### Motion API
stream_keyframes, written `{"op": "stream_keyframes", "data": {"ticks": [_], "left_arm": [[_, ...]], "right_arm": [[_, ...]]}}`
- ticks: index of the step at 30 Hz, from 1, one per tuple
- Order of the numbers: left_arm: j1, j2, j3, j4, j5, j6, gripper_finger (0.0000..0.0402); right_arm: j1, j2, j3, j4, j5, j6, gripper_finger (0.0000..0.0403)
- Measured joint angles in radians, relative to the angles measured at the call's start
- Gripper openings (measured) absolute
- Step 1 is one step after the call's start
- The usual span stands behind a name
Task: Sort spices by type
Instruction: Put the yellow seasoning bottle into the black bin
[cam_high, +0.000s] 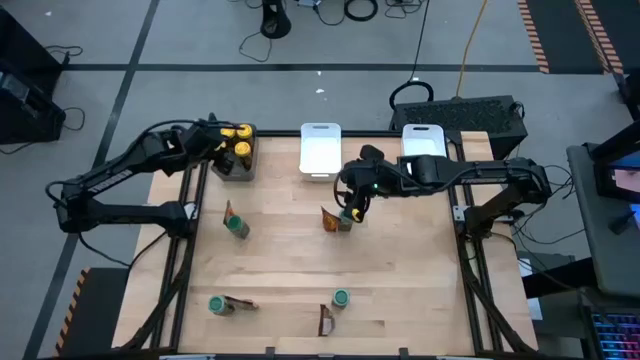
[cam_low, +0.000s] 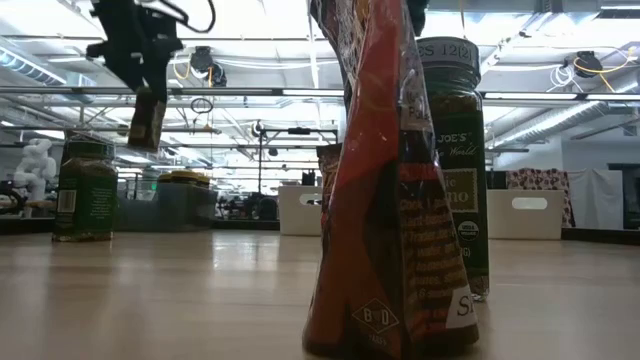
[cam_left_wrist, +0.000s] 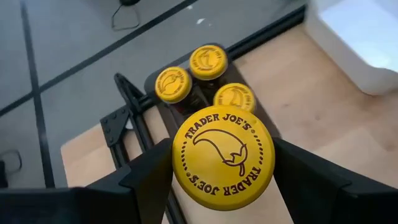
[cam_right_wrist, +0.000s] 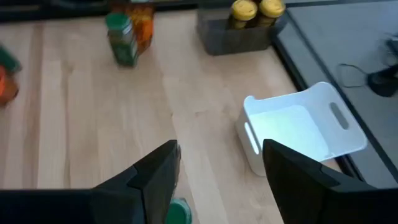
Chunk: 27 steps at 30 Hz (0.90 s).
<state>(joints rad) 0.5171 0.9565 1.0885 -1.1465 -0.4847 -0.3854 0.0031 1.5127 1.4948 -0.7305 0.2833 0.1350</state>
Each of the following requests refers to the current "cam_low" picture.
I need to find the long overhead light bar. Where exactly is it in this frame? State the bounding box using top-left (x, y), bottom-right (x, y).
top-left (0, 85), bottom-right (640, 101)

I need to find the floral patterned cloth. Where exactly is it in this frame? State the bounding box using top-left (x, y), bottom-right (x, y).
top-left (505, 168), bottom-right (576, 229)

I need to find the black ceiling cable reel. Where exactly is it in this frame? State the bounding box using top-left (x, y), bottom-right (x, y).
top-left (573, 49), bottom-right (604, 79)
top-left (208, 63), bottom-right (229, 87)

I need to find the dark cabinet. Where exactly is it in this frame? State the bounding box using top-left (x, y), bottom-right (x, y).
top-left (607, 163), bottom-right (640, 230)

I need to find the white plastic bin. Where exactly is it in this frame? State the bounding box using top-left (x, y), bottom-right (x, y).
top-left (278, 185), bottom-right (324, 236)
top-left (487, 188), bottom-right (564, 240)

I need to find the green-lid oregano jar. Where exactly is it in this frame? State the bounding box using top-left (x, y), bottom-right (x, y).
top-left (52, 137), bottom-right (119, 243)
top-left (414, 35), bottom-right (491, 301)

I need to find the black floor stand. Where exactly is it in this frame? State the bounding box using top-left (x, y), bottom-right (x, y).
top-left (257, 127), bottom-right (339, 194)

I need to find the white robot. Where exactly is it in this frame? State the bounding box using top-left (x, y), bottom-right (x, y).
top-left (12, 138), bottom-right (59, 204)

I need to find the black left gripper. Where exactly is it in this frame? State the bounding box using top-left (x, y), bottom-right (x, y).
top-left (85, 0), bottom-right (184, 104)

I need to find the black aluminium table frame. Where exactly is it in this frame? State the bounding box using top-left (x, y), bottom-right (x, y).
top-left (0, 215), bottom-right (640, 246)

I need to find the white cloth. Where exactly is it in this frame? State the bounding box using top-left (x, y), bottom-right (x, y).
top-left (567, 168), bottom-right (626, 230)

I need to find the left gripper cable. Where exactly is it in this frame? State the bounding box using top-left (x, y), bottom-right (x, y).
top-left (154, 0), bottom-right (217, 35)

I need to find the grey plastic bin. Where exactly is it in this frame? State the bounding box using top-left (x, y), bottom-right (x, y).
top-left (115, 182), bottom-right (219, 232)

